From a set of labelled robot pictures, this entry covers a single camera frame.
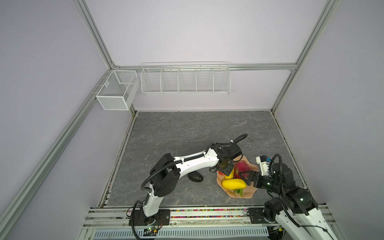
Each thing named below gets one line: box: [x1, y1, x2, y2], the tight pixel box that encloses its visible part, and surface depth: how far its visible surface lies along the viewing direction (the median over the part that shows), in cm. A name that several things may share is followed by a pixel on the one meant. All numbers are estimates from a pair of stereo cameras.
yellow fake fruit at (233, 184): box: [222, 178, 247, 190], surface depth 78 cm
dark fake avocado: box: [187, 170, 204, 183], surface depth 84 cm
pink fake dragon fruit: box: [234, 160, 250, 180], surface depth 84 cm
